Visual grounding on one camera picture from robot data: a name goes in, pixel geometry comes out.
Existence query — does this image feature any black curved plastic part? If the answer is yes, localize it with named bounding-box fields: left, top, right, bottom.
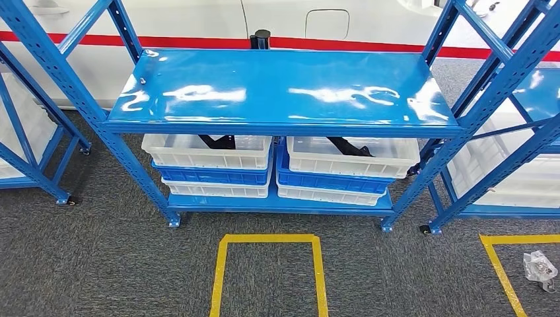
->
left=326, top=137, right=375, bottom=157
left=197, top=134, right=237, bottom=151

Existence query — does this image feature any blue plastic bin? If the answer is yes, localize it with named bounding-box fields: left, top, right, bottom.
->
left=151, top=149, right=274, bottom=187
left=275, top=139, right=397, bottom=195

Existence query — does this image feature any black cylindrical device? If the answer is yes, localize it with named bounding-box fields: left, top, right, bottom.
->
left=249, top=29, right=271, bottom=50

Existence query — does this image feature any white fuel filler flap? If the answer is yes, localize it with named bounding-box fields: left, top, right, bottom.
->
left=304, top=9, right=351, bottom=41

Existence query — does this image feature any white car body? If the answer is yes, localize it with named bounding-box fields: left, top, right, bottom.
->
left=0, top=0, right=560, bottom=110

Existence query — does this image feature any yellow floor tape square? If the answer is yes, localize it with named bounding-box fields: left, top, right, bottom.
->
left=479, top=234, right=560, bottom=317

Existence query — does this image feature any crumpled plastic film wad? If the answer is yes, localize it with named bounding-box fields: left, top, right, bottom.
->
left=522, top=250, right=559, bottom=292

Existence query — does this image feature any white car door handle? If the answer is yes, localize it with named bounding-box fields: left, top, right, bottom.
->
left=30, top=0, right=70, bottom=16

